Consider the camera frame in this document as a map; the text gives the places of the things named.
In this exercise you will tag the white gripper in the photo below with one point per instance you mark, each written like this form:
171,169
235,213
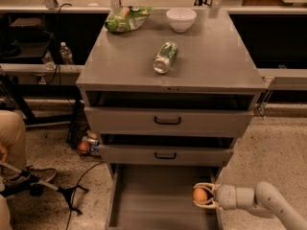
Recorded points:
225,196

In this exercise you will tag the orange fruit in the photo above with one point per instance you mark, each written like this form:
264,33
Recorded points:
200,195

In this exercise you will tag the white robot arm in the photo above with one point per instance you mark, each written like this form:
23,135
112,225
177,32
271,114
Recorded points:
264,201

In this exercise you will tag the grey open bottom drawer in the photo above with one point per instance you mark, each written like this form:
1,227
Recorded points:
153,197

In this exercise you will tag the grey metal drawer cabinet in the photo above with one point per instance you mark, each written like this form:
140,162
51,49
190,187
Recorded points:
212,71

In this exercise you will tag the grey middle drawer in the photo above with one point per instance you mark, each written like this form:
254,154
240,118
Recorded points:
151,155

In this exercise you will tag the grey top drawer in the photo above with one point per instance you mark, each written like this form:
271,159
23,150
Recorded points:
168,122

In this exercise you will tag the person hand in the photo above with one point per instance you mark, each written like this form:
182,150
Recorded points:
3,152

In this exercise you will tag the can on floor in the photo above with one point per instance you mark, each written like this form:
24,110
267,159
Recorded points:
90,140

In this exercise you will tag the red apple on floor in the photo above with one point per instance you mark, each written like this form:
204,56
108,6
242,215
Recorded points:
83,148

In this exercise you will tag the black grabber tool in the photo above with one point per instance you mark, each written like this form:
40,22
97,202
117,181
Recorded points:
32,179

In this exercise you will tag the green soda can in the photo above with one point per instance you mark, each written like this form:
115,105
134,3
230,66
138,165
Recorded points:
165,57

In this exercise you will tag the grey sneaker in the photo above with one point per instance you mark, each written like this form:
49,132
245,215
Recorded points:
44,174

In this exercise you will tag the white ceramic bowl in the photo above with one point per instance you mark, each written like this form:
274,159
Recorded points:
181,19

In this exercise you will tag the green chip bag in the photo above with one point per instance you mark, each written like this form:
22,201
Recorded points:
127,19

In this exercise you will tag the clear water bottle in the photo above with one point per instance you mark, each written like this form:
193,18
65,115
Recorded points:
49,62
66,54

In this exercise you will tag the person leg khaki trousers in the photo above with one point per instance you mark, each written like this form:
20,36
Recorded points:
13,136

